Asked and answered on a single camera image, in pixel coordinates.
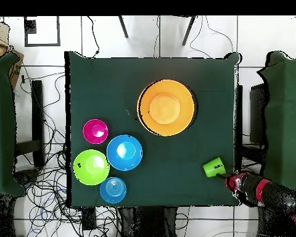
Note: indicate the green plastic cup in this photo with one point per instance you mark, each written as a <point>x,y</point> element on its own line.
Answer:
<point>213,167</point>

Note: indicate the large orange plastic bowl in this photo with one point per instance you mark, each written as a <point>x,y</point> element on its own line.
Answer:
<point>138,111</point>
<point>166,107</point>

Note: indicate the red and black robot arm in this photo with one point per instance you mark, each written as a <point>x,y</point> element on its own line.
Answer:
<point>273,195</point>

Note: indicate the black box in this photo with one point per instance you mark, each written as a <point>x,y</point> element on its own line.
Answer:
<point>259,111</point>

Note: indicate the green cloth covered table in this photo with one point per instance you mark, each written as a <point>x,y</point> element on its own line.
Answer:
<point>286,123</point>
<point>2,123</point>

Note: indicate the blue plastic bowl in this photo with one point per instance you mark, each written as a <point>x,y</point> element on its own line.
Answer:
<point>124,161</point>

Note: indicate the small translucent blue bowl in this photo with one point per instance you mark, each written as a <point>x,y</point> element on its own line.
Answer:
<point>113,190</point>

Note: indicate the large green plastic bowl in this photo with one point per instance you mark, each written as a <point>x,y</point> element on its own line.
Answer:
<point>91,174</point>

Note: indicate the small pink plastic bowl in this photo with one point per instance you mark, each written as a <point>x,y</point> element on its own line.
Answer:
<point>95,130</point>

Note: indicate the black power strip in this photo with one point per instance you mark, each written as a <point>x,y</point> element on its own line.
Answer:
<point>88,219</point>

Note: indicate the dark green table cloth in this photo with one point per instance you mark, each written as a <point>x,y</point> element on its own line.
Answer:
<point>108,86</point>

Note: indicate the black tripod leg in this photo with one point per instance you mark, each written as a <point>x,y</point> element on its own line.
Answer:
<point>188,30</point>
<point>123,27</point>

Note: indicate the black stand base with knob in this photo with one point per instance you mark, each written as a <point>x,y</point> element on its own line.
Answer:
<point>27,178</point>

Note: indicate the black floor stand bar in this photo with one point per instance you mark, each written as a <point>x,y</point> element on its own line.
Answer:
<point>37,111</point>

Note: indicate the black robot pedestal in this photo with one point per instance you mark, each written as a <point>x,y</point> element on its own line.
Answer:
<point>148,222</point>

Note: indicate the black square frame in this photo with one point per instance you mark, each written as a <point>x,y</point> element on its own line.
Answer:
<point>29,27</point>

